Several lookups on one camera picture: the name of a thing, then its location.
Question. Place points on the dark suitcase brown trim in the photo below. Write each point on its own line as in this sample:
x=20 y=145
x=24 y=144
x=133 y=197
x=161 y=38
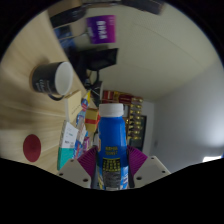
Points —
x=143 y=6

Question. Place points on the black mug white inside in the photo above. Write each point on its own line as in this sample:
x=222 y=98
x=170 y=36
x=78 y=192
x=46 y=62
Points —
x=45 y=80

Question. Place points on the teal book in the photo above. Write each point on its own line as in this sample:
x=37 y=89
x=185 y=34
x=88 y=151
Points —
x=64 y=158

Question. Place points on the beige notebook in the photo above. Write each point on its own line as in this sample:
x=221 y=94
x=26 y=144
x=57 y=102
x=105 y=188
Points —
x=73 y=105

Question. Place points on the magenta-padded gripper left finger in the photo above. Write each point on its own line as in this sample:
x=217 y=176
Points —
x=86 y=163

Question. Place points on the wooden shelf unit with trophies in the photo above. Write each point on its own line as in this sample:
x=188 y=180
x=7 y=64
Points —
x=135 y=116

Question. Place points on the black office chair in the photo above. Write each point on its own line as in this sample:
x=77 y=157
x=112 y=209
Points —
x=100 y=58

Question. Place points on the purple sign board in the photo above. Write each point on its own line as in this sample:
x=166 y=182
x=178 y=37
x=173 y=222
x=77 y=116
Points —
x=101 y=29

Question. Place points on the black suitcase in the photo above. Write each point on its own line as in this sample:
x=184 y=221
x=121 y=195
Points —
x=68 y=16

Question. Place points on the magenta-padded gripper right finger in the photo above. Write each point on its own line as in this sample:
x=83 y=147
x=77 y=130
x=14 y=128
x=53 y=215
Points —
x=140 y=163

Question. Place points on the yellow gift box red ribbon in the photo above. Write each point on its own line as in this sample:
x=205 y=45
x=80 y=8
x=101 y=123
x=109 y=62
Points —
x=91 y=120

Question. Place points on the cardboard box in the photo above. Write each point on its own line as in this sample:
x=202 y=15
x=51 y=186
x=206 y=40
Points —
x=63 y=7

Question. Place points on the blue drink bottle white cap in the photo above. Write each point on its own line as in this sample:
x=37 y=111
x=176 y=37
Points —
x=112 y=143

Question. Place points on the ceiling tube light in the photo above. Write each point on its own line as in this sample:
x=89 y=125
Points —
x=212 y=159

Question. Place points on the flat round red coaster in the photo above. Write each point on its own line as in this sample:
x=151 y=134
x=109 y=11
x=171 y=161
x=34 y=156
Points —
x=32 y=148

